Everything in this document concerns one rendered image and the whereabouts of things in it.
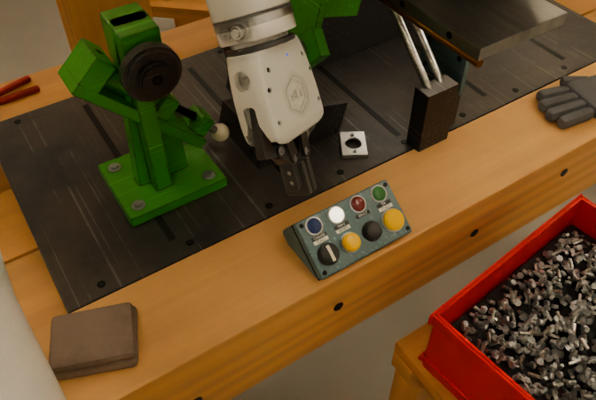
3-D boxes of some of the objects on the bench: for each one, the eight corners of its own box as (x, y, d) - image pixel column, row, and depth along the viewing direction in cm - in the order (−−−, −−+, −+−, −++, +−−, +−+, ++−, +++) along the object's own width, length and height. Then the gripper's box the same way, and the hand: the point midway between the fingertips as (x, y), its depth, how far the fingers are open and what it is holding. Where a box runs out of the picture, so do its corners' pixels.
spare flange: (339, 135, 100) (339, 131, 100) (364, 135, 100) (364, 130, 100) (341, 159, 96) (341, 155, 96) (367, 158, 97) (368, 154, 96)
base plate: (629, 51, 121) (633, 42, 119) (71, 321, 78) (66, 312, 77) (474, -34, 146) (476, -43, 144) (-12, 136, 103) (-17, 126, 102)
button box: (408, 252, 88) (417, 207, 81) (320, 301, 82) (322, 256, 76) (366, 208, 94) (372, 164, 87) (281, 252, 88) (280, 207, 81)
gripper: (267, 25, 73) (307, 168, 79) (185, 57, 62) (239, 222, 68) (321, 12, 69) (359, 165, 75) (244, 44, 58) (296, 222, 63)
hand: (298, 176), depth 71 cm, fingers closed
